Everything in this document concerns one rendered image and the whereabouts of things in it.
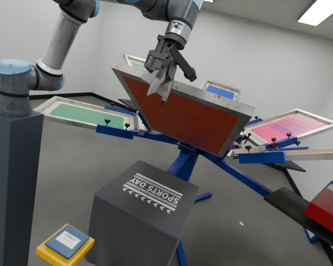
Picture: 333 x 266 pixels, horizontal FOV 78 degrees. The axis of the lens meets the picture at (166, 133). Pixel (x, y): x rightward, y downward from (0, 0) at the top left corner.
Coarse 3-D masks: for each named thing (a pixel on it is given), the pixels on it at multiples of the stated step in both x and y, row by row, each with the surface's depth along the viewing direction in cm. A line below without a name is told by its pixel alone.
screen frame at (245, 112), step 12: (120, 72) 85; (132, 72) 82; (144, 72) 81; (180, 84) 78; (132, 96) 106; (192, 96) 76; (204, 96) 75; (216, 96) 75; (216, 108) 77; (228, 108) 73; (240, 108) 72; (252, 108) 72; (144, 120) 142; (240, 120) 77; (228, 144) 110
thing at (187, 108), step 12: (180, 96) 81; (180, 108) 92; (192, 108) 87; (204, 108) 82; (180, 120) 108; (192, 120) 100; (204, 120) 94; (216, 120) 87; (228, 120) 82; (192, 132) 119; (204, 132) 110; (216, 132) 102; (228, 132) 94; (192, 144) 145; (204, 144) 132; (216, 144) 120
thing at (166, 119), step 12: (132, 84) 91; (144, 84) 85; (144, 96) 98; (156, 96) 91; (168, 96) 86; (144, 108) 116; (156, 108) 107; (168, 108) 99; (156, 120) 129; (168, 120) 118; (168, 132) 145; (180, 132) 131
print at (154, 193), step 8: (136, 176) 121; (144, 176) 124; (128, 184) 112; (136, 184) 114; (144, 184) 116; (152, 184) 118; (160, 184) 121; (128, 192) 105; (136, 192) 107; (144, 192) 109; (152, 192) 111; (160, 192) 113; (168, 192) 116; (176, 192) 118; (144, 200) 103; (152, 200) 105; (160, 200) 107; (168, 200) 109; (176, 200) 111; (160, 208) 101; (168, 208) 103
